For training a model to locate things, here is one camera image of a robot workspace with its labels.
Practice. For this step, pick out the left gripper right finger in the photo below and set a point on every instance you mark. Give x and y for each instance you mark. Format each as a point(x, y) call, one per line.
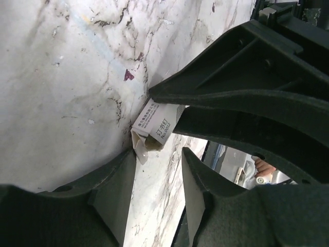
point(262, 90)

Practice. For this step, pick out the white staple box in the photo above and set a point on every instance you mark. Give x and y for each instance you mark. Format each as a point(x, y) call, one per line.
point(153, 127)

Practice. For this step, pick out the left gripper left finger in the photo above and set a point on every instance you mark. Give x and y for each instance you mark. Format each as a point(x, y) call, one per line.
point(90, 211)

